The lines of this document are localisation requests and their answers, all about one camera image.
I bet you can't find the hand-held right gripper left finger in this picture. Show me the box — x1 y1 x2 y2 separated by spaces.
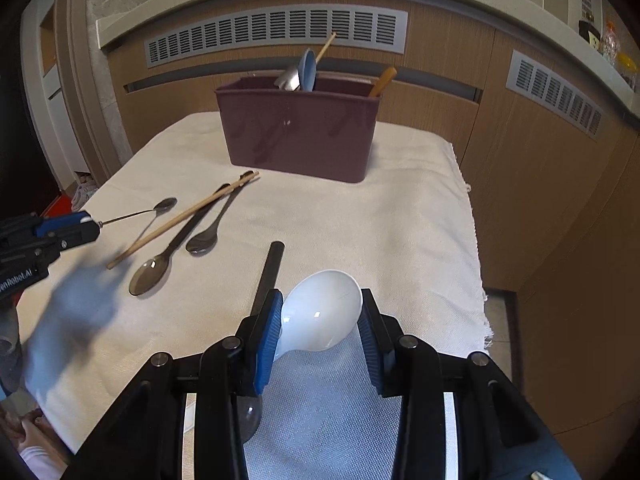
75 287 286 480

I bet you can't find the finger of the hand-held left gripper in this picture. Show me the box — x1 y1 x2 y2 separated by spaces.
27 221 102 260
0 211 95 239

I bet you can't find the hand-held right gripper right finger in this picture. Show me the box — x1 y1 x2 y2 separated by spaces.
357 287 583 480

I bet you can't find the white ceramic spoon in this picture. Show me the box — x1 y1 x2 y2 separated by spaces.
272 269 365 364

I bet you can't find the black-handled spoon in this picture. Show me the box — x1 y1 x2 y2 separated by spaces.
242 240 287 445

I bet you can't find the dark translucent spoon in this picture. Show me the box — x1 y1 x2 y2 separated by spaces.
128 183 232 297

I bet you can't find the small thin-handled metal spoon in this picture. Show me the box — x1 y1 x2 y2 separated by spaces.
97 197 179 227

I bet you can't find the wooden chopstick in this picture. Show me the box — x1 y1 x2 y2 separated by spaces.
106 170 261 270
312 31 337 64

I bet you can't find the maroon plastic utensil box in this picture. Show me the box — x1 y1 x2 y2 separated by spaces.
214 74 384 184

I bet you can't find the wooden spoon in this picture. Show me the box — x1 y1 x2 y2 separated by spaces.
368 66 398 99

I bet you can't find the shovel-shaped metal spoon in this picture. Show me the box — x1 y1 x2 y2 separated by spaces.
274 64 304 92

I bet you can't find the blue plastic spoon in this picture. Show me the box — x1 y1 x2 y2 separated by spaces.
297 47 318 92

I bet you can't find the red floor mat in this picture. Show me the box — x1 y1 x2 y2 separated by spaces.
37 194 76 221

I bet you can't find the white slipper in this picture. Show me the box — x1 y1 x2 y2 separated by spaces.
74 172 97 207

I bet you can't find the cream table towel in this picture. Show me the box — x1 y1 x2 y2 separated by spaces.
15 112 496 480

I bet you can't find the long grey vent grille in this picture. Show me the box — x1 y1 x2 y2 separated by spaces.
144 8 409 69

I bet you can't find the short grey vent grille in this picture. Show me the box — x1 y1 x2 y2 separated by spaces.
505 49 604 136

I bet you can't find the red jar with yellow lid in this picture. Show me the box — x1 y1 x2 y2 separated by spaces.
615 52 639 91

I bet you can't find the dark sauce bottle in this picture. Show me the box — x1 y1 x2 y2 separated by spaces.
578 19 601 54

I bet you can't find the clear bottle with orange cap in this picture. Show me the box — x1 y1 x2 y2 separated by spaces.
599 20 621 64

